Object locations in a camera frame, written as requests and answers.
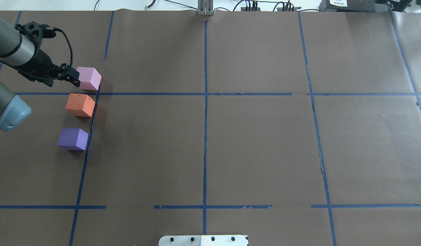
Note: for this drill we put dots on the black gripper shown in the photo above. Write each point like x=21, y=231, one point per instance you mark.
x=42, y=61

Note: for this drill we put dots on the orange foam cube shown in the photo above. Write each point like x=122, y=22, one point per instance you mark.
x=80, y=105

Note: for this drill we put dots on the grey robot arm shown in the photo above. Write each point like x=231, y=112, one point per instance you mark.
x=20, y=50

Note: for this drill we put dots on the light pink foam cube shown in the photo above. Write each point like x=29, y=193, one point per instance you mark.
x=89, y=78

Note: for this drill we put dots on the dark purple foam cube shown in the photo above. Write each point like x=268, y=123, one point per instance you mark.
x=73, y=139

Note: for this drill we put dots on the black power strip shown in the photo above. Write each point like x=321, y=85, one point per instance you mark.
x=286, y=7
x=250, y=6

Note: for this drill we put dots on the black equipment box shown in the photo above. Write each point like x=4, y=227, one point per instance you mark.
x=370, y=6

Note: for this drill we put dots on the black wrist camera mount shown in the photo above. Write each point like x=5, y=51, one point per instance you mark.
x=36, y=32

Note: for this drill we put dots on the grey metal post bracket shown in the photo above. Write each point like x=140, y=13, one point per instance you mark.
x=205, y=7

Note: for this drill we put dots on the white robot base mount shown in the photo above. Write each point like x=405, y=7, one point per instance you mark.
x=204, y=240

